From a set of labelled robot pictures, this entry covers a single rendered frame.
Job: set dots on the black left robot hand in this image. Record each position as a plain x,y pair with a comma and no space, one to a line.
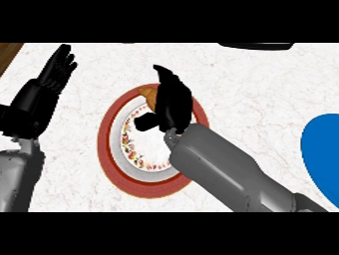
34,99

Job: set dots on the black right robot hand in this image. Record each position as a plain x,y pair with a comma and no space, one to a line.
173,99

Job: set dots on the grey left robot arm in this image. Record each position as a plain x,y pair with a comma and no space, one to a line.
8,176

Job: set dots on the brown croissant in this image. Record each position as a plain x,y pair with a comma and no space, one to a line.
150,94

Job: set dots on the red-rimmed floral plate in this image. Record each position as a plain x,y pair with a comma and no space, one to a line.
127,156

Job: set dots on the blue plate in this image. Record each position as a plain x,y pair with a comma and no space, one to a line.
332,159

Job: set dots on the dark appliance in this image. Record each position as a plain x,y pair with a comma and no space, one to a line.
256,45

